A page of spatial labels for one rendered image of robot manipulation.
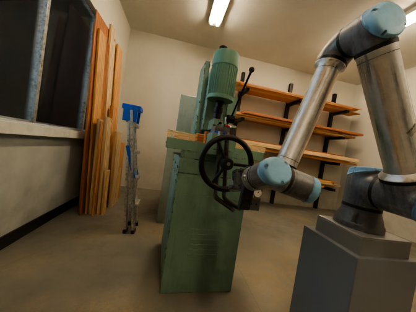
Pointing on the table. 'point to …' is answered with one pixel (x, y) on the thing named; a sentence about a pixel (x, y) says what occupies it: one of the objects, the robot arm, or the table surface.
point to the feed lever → (239, 98)
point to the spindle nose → (218, 109)
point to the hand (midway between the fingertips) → (231, 190)
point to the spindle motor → (223, 75)
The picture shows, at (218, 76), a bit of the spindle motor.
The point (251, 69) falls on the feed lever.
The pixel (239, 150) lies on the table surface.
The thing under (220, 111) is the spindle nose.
